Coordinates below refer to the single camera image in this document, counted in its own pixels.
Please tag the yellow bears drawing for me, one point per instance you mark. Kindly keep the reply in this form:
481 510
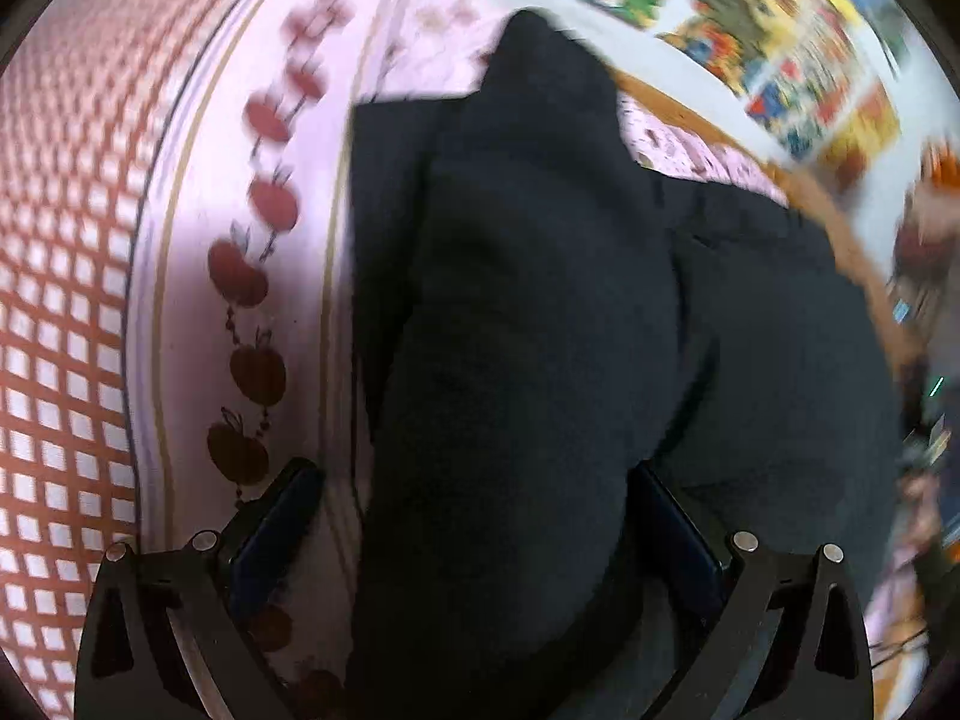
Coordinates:
871 127

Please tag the pink apple print bedsheet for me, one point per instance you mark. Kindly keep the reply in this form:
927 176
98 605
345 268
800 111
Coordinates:
237 348

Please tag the black puffer jacket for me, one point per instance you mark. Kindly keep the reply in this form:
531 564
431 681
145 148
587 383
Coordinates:
539 321

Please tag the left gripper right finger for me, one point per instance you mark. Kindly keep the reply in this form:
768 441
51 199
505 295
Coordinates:
796 616

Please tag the vacuum bag of clothes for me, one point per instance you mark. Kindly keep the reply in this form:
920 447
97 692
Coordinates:
926 240

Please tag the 2024 dragon drawing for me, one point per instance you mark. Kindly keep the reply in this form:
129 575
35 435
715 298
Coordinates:
801 99

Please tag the red checkered bedding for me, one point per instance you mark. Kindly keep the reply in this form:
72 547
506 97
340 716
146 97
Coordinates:
85 99

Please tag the wooden bed frame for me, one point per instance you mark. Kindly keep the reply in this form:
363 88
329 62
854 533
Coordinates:
901 347

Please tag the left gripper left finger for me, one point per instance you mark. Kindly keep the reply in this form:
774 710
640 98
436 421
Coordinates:
130 663

